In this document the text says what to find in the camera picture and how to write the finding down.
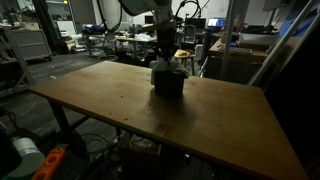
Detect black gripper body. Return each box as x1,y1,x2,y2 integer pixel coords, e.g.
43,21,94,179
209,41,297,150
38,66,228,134
156,29,178,58

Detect white woven towel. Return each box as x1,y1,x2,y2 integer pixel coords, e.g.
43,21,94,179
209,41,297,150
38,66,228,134
150,58,190,86

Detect black mesh holder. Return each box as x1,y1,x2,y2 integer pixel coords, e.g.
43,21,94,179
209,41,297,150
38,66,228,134
153,70,186,98

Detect round wooden stool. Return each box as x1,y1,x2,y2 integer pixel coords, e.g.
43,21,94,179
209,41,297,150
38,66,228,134
173,48,197,77

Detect small red parts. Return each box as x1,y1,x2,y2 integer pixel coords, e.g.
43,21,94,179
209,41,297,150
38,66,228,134
179,49,196,56

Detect mesh back office chair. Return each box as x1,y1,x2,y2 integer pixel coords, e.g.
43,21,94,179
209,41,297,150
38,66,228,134
182,24,198,45

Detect black computer monitor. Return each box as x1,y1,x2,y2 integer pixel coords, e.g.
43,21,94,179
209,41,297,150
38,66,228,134
184,16,208,30
144,14,158,26

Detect wooden background desk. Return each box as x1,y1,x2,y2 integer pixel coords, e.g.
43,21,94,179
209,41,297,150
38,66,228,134
114,34,159,60

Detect black computer tower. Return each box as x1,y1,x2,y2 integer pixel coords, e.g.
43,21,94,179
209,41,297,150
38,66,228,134
201,28,213,66

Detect lit computer monitor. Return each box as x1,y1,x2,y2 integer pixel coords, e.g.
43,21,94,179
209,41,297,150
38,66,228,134
206,17,228,29

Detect wooden workbench with drawers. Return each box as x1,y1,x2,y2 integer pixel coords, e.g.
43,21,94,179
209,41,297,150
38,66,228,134
203,35,279,86

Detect grey keyboard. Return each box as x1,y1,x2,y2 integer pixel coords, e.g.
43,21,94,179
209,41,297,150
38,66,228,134
217,45,254,55

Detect blue bag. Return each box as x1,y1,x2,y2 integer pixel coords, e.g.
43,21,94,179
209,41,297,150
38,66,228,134
81,23,109,36

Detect grey box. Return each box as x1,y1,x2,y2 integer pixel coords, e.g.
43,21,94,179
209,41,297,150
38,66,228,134
237,32,280,48

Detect cardboard box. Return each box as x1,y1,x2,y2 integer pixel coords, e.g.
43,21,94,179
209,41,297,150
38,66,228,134
118,132,163,161

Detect white chair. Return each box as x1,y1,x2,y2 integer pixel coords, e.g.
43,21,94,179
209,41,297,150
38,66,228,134
56,20,83,44

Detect black table leg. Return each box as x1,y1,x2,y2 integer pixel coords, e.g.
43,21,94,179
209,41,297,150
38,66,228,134
47,99,74,146

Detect blue foam board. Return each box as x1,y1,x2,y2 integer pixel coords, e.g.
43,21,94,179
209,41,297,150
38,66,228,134
277,12,316,38

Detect grey drawer cabinet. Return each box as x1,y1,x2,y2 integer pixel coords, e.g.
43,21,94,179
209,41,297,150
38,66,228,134
10,28,54,63

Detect orange plastic tool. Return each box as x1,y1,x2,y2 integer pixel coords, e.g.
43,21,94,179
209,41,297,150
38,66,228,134
31,147,68,180

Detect upright aluminium post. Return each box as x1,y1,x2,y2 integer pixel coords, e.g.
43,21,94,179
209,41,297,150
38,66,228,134
219,0,237,82

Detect leaning aluminium post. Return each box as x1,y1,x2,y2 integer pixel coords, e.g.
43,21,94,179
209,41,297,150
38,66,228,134
247,0,319,88

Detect metal shelf frame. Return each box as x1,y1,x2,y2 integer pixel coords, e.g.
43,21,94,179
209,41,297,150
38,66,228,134
0,24,37,98

